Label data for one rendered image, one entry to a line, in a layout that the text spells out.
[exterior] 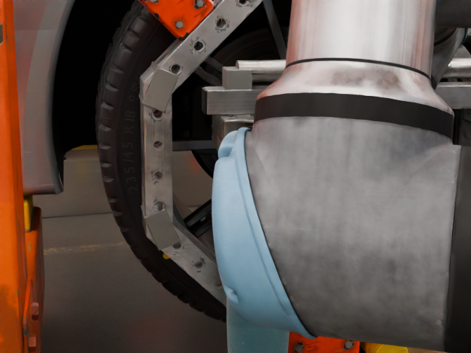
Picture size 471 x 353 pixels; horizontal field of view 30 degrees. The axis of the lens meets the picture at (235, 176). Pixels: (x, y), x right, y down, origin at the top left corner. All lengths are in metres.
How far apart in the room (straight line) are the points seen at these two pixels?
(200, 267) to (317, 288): 0.85
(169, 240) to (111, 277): 1.92
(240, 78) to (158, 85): 0.21
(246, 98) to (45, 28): 0.48
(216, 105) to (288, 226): 0.60
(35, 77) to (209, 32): 0.35
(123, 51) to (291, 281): 0.88
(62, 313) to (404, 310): 2.49
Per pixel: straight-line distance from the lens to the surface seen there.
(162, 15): 1.22
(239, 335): 1.23
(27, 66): 1.45
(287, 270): 0.47
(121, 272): 3.24
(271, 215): 0.47
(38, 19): 1.44
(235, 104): 1.05
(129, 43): 1.31
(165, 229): 1.28
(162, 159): 1.25
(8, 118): 0.93
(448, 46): 0.96
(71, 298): 3.02
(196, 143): 1.36
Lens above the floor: 1.14
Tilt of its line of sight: 15 degrees down
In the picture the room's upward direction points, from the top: 1 degrees clockwise
